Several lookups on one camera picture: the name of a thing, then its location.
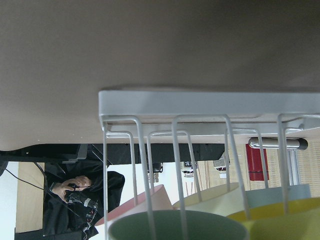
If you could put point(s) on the metal cylinder brush tool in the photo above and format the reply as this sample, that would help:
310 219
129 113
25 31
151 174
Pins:
273 143

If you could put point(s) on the light blue plastic cup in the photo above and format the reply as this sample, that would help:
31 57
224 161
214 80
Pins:
261 197

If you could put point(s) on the mint green plastic cup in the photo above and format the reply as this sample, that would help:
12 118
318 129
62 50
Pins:
200 226

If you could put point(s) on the yellow plastic cup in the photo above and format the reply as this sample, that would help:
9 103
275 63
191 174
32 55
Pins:
269 222

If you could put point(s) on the white wire cup rack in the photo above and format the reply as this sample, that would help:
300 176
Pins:
218 113

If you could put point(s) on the person in black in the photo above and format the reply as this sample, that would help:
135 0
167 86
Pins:
75 199

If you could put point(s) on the pink plastic cup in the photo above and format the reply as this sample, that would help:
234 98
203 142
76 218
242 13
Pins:
160 201

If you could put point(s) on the cream plastic cup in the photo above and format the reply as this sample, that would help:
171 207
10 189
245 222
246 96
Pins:
217 200

